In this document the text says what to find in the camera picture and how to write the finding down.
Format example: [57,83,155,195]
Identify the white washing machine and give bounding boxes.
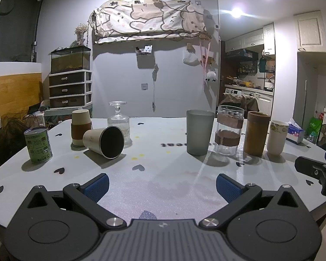
[225,87,274,115]

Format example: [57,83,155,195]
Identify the green labelled tin can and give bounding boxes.
[23,126,53,164]

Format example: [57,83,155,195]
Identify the row of white kitchen cabinets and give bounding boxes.
[224,22,276,56]

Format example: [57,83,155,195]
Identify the stainless steel cup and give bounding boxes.
[83,125,125,160]

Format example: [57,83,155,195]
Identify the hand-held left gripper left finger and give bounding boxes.
[24,173,127,229]

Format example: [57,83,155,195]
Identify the cartoon printed cloth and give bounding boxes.
[91,0,207,44]

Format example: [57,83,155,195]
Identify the ribbed glass with brown bands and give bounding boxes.
[214,105,245,156]

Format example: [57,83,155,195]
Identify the black curtain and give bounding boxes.
[0,0,47,63]

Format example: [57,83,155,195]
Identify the white paper cup patterned rim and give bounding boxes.
[266,120,289,156]

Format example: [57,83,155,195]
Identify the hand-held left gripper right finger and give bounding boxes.
[199,173,303,229]

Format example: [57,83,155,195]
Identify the white plastic bag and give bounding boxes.
[183,50,202,66]

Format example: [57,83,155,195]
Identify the dried flower bouquet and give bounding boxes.
[74,23,89,45]

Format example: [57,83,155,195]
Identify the brown cloth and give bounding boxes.
[223,92,259,112]

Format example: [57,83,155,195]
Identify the green bag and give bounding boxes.
[306,116,323,142]

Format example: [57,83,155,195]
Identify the beige cup with brown sleeve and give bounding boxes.
[71,109,93,148]

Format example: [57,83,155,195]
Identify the glass fish tank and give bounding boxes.
[50,46,92,74]

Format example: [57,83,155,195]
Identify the grey hanging cord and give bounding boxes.
[151,63,160,112]

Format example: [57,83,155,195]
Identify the white wall cabinet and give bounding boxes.
[294,10,326,53]

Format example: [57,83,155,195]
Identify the clear glass goblet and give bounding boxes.
[107,101,131,146]

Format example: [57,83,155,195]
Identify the grey mop handle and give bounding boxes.
[303,80,308,131]

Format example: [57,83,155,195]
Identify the grey frosted tumbler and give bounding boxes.
[186,109,216,156]

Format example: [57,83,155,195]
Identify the blue tissue box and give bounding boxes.
[286,119,306,144]

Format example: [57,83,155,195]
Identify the tall brown cup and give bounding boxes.
[243,111,271,157]

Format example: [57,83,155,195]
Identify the white drawer unit dark drawers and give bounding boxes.
[48,70,93,110]

